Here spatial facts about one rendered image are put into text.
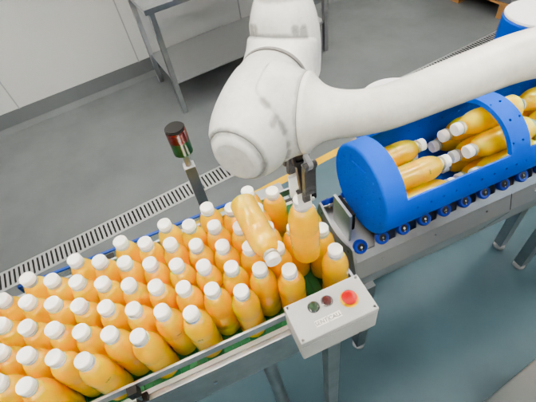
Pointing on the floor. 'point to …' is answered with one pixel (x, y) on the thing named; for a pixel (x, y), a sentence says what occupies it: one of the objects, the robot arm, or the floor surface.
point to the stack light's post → (195, 183)
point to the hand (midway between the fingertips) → (300, 191)
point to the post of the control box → (331, 372)
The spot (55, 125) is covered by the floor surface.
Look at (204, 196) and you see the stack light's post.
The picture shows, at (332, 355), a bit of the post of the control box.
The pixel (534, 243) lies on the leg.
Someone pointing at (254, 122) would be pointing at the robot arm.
